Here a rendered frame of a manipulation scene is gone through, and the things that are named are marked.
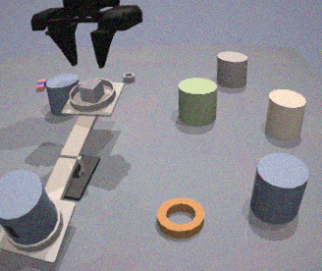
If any orange ring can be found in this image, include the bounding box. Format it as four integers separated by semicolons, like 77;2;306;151
157;198;204;239

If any beige cylinder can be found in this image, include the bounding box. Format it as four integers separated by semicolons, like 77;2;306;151
266;89;306;140

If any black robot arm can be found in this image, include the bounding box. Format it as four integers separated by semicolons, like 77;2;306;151
99;0;120;9

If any pink eraser with blue sleeve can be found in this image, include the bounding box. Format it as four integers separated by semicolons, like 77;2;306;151
36;79;47;91

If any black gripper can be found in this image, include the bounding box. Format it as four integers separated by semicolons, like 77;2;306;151
31;0;142;69

